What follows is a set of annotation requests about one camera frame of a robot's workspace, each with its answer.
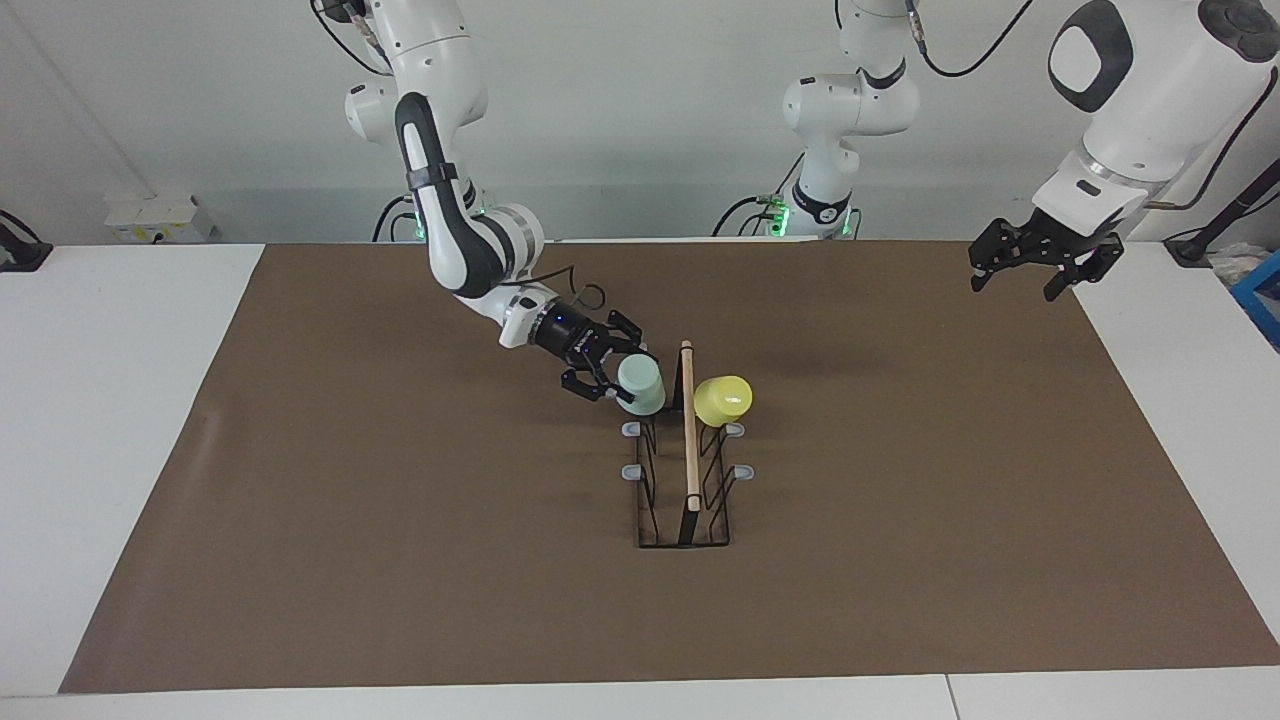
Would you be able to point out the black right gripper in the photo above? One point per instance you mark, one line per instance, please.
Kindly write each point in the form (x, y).
(565, 335)

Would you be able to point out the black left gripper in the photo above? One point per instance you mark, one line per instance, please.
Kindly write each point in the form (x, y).
(1060, 242)

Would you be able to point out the light green plastic cup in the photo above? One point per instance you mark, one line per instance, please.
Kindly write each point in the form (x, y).
(642, 385)

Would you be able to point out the yellow plastic cup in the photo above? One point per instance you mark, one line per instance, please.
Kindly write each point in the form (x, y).
(722, 400)

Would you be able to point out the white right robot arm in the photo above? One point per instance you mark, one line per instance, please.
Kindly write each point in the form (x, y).
(440, 50)

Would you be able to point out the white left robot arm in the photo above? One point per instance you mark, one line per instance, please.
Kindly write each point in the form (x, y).
(1150, 110)

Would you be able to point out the clear plastic bag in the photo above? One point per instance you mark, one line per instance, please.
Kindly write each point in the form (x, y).
(1235, 262)

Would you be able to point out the blue box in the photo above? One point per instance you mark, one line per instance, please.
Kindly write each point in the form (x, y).
(1262, 300)

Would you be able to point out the brown table mat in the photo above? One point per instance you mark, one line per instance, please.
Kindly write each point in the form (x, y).
(400, 550)

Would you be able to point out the black table clamp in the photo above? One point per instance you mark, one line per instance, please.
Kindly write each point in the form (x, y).
(22, 255)

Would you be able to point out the white wall socket box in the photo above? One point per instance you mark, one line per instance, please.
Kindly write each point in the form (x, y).
(160, 220)

